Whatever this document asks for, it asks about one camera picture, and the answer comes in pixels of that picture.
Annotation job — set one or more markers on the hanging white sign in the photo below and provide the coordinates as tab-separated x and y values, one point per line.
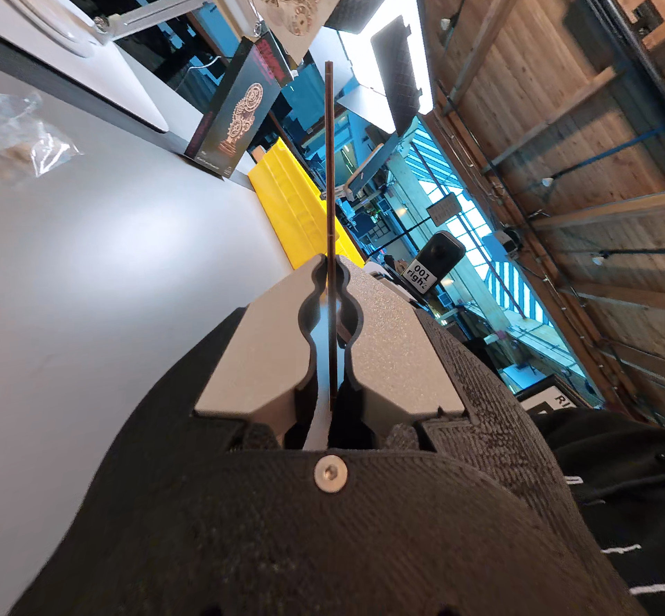
445	208

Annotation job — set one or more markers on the small clear plastic bag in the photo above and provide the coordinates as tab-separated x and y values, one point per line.
36	138

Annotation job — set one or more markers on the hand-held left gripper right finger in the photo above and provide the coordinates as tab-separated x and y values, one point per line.
400	361

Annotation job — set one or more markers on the ceiling security camera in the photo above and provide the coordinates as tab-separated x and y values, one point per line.
508	242

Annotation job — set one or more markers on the yellow plastic bin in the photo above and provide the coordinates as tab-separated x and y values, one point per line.
291	200

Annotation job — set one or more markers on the black gear model box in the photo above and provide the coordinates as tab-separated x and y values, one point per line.
234	117

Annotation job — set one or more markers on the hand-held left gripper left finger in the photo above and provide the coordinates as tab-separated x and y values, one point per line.
260	356

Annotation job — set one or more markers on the wooden gear parts sheet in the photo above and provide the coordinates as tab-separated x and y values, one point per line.
331	185

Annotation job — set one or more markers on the black desk mat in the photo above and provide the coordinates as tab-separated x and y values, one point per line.
174	143

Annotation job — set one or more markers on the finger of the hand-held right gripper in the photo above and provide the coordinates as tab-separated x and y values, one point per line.
379	269

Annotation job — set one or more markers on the framed black white marker sign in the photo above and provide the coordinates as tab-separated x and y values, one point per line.
550	395

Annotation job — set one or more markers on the studio light panel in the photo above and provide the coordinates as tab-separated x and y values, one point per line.
400	3

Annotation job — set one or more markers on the person's black sweatshirt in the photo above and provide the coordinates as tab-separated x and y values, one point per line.
613	496

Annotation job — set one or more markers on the white document stand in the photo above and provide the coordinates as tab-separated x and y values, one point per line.
104	76

